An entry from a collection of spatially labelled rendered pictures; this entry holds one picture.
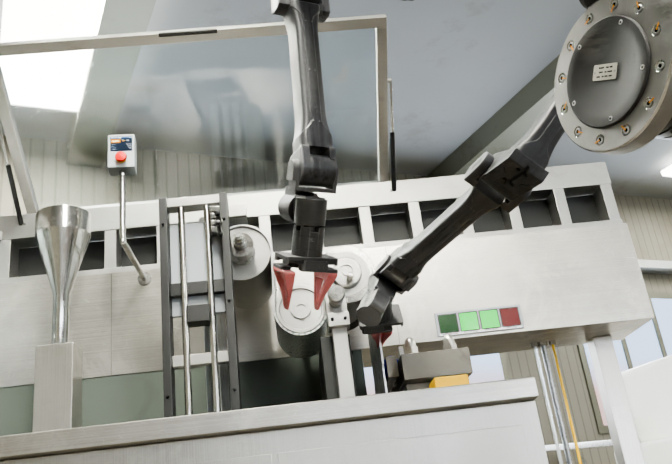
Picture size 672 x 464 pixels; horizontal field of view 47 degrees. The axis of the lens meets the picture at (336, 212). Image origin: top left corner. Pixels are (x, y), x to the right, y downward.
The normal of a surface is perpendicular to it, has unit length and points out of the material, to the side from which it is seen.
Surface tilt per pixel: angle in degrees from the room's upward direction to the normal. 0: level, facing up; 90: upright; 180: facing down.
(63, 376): 90
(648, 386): 90
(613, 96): 90
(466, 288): 90
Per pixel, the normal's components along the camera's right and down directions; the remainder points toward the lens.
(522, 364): 0.40, -0.41
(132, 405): 0.04, -0.40
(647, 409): -0.91, -0.07
